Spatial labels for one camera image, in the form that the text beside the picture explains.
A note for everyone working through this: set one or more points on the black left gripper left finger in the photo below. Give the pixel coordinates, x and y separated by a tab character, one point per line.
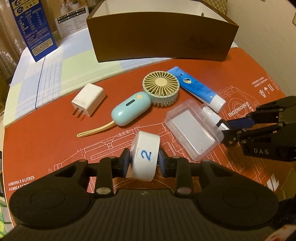
109	168

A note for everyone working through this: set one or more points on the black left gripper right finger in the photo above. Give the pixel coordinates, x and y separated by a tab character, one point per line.
179	168

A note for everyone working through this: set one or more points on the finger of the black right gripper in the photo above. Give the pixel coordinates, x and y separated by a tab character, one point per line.
230	137
240	123

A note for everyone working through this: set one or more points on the white adapter marked 2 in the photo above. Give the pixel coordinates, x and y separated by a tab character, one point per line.
144	156

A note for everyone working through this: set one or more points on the clear plastic case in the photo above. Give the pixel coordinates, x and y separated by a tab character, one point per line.
193	129

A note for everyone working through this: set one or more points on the blue white cream tube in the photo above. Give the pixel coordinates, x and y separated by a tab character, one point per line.
198	89

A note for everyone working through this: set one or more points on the white USB wall charger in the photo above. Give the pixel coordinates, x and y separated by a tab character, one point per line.
88	99

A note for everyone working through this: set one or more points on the teal handheld mini fan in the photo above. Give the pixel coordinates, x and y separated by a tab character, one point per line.
160	89

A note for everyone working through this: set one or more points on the red Motul cardboard mat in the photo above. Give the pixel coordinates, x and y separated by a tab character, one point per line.
46	139

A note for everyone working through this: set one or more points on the pastel checkered tablecloth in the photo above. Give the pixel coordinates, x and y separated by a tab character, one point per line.
68	68

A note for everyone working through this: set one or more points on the quilted beige chair cover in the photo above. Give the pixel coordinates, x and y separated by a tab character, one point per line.
220	5

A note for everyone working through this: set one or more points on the brown cardboard storage box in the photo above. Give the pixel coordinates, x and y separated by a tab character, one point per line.
121	30

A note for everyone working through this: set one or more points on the white product photo box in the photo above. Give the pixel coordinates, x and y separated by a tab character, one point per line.
70	16

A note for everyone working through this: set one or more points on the tall blue milk carton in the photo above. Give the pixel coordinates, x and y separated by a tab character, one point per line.
34	28

